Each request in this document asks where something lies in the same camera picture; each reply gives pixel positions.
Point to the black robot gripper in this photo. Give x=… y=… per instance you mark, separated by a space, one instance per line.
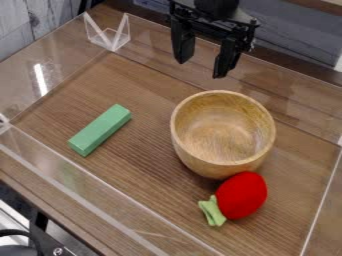
x=218 y=19

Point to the clear acrylic tray wall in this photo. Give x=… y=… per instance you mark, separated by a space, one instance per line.
x=108 y=220

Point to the green rectangular block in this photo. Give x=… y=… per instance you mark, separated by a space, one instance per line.
x=98 y=131

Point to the light wooden bowl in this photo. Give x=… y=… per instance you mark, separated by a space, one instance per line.
x=222 y=133

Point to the red plush tomato toy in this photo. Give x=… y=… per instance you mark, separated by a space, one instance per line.
x=238 y=198

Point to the black table leg bracket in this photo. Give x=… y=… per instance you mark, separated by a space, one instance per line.
x=51 y=246

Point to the clear acrylic corner bracket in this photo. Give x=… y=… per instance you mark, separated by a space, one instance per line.
x=111 y=39

